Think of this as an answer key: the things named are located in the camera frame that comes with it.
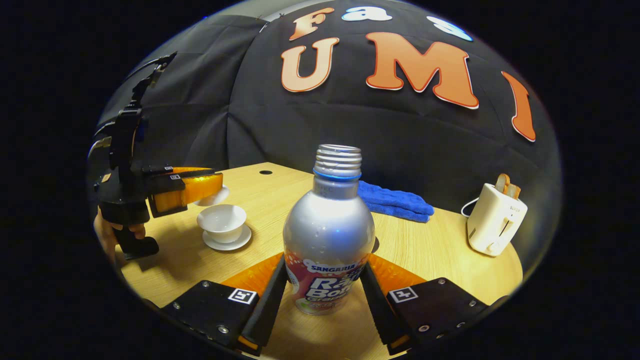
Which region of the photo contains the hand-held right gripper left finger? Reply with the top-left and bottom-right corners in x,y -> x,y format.
162,252 -> 290,357

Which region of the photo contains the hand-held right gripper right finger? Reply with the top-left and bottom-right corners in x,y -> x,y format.
360,252 -> 508,356

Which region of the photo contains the white teacup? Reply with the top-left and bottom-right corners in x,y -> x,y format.
196,204 -> 248,244

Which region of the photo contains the silver water bottle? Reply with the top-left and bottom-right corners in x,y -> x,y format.
282,144 -> 377,316

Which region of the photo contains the white saucer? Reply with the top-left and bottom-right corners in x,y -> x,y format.
202,225 -> 253,252

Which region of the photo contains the blue towel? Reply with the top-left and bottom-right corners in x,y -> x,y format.
357,180 -> 435,224

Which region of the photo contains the white toaster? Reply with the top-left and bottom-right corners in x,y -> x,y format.
466,182 -> 529,258

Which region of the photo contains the white toaster cable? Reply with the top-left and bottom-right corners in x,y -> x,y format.
460,197 -> 481,219

